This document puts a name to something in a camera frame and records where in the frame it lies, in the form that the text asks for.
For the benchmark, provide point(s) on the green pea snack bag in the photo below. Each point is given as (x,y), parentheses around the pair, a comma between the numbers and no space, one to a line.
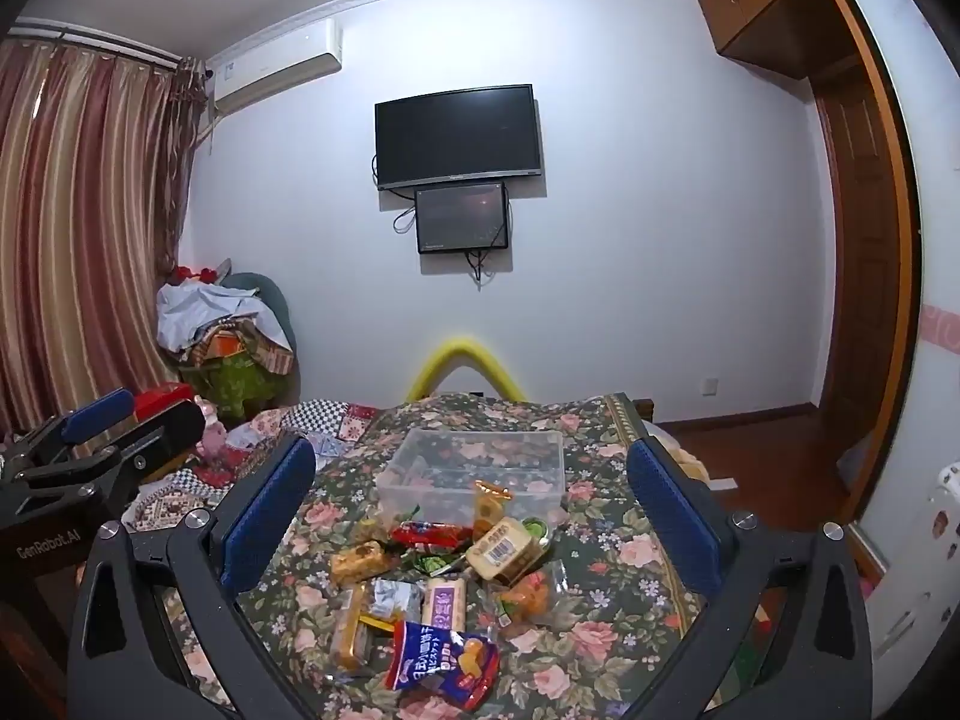
(433,565)

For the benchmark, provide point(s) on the red cracker bag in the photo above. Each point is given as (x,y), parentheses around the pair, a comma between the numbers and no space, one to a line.
(432,536)

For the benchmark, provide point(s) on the patchwork quilt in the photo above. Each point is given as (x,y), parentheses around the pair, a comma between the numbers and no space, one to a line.
(327,427)

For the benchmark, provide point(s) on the large black wall television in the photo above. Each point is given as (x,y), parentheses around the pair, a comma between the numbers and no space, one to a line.
(460,135)

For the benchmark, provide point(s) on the purple label rice bar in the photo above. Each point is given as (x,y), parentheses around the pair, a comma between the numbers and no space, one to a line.
(445,604)

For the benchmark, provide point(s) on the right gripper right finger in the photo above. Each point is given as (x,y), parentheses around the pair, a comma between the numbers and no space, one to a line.
(818,662)

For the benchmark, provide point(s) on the green jelly cup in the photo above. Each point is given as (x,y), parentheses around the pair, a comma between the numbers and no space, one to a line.
(538,529)

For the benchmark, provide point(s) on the pink plush toy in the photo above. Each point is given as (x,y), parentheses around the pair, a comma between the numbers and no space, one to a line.
(214,433)

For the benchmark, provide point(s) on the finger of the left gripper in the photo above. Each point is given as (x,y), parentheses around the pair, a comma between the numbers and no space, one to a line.
(57,437)
(147,446)

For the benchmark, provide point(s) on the striped red curtain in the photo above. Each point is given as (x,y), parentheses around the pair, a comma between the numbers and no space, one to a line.
(97,151)

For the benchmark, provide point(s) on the white wall air conditioner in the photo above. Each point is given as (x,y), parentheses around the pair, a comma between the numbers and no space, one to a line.
(301,55)

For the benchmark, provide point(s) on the orange fried snack bag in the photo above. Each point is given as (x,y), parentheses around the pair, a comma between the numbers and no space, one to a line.
(532,601)

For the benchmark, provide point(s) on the wall power outlet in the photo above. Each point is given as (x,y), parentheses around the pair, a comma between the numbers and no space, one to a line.
(710,387)

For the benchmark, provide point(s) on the wooden wardrobe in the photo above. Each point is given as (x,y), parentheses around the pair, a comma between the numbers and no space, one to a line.
(827,44)

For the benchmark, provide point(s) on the small black wall monitor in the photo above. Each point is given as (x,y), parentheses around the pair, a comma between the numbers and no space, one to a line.
(462,218)

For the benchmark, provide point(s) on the clear plastic storage box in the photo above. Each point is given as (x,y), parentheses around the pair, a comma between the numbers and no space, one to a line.
(435,474)

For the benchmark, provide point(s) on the yellow foam tube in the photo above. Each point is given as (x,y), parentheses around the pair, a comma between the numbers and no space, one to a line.
(463,353)

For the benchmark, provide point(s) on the orange biscuit packet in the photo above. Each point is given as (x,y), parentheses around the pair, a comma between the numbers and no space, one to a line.
(491,501)

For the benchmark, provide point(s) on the red box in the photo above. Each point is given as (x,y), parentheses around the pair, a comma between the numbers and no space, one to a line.
(154,401)

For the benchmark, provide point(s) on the yellow sandwich biscuit pack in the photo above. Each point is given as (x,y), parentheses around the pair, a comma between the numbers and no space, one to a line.
(350,644)

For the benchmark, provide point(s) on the silver yellow snack bag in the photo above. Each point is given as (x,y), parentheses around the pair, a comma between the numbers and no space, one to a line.
(395,600)

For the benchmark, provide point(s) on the green floral bedspread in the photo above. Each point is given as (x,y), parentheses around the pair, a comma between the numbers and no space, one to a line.
(625,612)

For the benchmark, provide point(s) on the blue red snack bag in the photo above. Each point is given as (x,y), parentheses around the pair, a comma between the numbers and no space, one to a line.
(459,667)

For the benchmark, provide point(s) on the pile of clothes on chair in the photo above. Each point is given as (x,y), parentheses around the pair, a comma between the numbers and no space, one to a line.
(229,335)

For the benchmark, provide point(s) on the beige rice cake pack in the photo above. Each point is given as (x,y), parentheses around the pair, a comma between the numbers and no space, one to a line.
(504,553)

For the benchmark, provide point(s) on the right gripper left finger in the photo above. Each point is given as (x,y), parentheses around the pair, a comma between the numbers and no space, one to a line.
(126,660)

